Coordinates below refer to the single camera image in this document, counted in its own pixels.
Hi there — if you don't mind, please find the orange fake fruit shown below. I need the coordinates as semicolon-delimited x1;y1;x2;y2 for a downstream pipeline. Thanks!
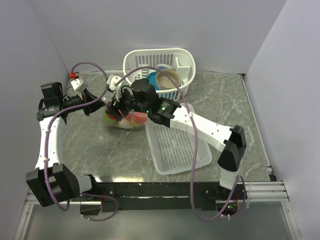
117;118;137;129

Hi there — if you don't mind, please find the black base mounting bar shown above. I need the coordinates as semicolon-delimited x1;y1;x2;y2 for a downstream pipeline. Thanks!
68;181;248;213

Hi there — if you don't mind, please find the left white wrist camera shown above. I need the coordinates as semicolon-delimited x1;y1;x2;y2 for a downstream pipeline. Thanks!
70;76;87;93

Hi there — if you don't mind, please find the clear zip top bag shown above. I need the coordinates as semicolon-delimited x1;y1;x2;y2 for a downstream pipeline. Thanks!
103;106;148;129

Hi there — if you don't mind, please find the blue dotted plate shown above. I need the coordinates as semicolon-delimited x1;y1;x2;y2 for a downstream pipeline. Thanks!
146;71;158;90

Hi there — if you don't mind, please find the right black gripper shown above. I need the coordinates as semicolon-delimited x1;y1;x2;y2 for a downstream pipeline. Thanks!
104;87;150;122

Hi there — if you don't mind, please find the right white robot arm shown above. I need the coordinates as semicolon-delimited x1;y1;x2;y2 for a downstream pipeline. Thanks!
107;76;247;199

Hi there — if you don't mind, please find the beige ceramic bowl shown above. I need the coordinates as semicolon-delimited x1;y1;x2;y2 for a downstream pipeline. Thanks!
156;69;182;90

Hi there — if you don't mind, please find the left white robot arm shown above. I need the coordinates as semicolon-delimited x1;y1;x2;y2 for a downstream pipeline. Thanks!
26;77;106;207

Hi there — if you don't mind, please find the green fake fruit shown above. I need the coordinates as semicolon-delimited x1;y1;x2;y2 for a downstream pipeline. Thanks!
103;112;118;127

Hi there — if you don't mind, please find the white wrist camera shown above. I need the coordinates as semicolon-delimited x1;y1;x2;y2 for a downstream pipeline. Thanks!
70;76;87;93
107;74;121;92

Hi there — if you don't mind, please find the aluminium frame rail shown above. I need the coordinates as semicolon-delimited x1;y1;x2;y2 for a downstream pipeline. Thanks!
24;181;290;205

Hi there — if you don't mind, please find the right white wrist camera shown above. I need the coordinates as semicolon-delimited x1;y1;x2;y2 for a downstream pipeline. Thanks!
107;74;121;92

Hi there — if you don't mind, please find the white rectangular perforated tray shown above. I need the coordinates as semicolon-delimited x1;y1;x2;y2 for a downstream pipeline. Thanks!
144;102;213;175

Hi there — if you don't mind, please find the red fake fruit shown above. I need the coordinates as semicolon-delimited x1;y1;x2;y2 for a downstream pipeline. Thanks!
130;111;148;126

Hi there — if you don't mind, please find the white oval dish basket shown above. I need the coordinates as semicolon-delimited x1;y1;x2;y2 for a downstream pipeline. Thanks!
123;48;196;101

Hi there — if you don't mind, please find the white blue floral cup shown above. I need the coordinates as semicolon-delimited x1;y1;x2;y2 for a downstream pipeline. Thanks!
156;63;176;71

